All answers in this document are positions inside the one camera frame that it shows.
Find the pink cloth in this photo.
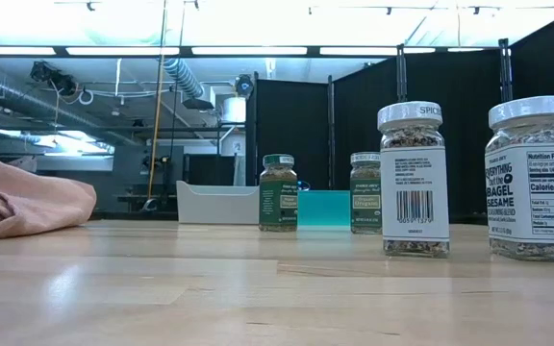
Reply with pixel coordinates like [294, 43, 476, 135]
[0, 152, 98, 240]

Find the black curtain partition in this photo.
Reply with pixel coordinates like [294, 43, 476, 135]
[245, 4, 554, 225]

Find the flexible ribbed duct hose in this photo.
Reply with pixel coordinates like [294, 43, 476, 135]
[163, 57, 206, 100]

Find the teal plastic bin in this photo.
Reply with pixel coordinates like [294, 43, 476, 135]
[297, 189, 352, 228]

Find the yellow vertical pole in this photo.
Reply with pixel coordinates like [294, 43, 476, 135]
[146, 0, 168, 211]

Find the white cylinder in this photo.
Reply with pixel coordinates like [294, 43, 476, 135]
[222, 95, 247, 125]

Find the white plastic bin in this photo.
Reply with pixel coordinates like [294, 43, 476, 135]
[176, 180, 262, 226]

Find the white-lid seasoning jar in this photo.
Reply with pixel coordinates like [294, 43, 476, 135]
[484, 95, 554, 264]
[377, 100, 451, 260]

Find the green-lid oregano jar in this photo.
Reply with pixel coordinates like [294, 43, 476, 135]
[258, 153, 299, 234]
[349, 152, 383, 235]

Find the black aluminium table frame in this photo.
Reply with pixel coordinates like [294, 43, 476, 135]
[88, 210, 492, 226]

